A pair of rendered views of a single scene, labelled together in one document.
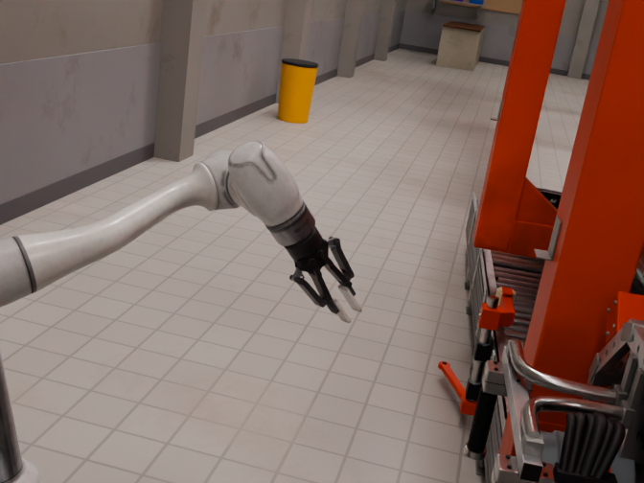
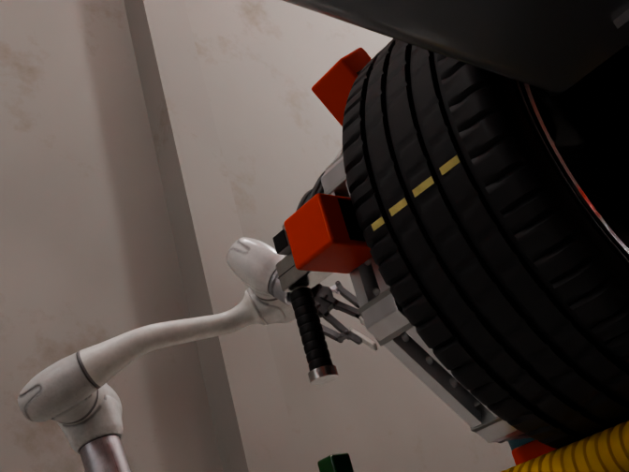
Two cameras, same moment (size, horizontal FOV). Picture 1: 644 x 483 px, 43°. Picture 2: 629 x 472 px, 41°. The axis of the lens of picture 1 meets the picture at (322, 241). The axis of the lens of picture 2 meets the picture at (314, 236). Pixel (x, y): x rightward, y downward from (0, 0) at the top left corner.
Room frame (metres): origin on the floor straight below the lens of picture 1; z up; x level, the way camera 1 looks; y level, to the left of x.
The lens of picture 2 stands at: (0.20, -1.15, 0.42)
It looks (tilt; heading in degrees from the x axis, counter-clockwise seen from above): 25 degrees up; 39
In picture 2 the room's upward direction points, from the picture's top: 16 degrees counter-clockwise
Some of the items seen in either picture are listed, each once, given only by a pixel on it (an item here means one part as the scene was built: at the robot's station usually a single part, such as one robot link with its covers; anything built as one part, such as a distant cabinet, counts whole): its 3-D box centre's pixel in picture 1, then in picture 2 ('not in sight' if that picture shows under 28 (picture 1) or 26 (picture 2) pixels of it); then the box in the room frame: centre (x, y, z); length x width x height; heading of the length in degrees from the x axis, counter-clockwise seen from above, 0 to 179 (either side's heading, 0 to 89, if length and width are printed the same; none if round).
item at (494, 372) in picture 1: (507, 379); not in sight; (1.45, -0.40, 0.93); 0.09 x 0.05 x 0.05; 84
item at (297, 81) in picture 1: (296, 91); not in sight; (8.85, 0.51, 0.31); 0.41 x 0.40 x 0.63; 169
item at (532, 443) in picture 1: (585, 408); not in sight; (1.18, -0.46, 1.03); 0.19 x 0.18 x 0.11; 84
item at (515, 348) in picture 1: (567, 356); not in sight; (1.38, -0.48, 1.03); 0.19 x 0.18 x 0.11; 84
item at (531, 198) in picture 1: (571, 222); not in sight; (3.62, -1.11, 0.69); 0.52 x 0.17 x 0.35; 84
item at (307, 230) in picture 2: not in sight; (332, 235); (0.95, -0.56, 0.85); 0.09 x 0.08 x 0.07; 174
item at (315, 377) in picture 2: not in sight; (311, 331); (1.12, -0.34, 0.83); 0.04 x 0.04 x 0.16
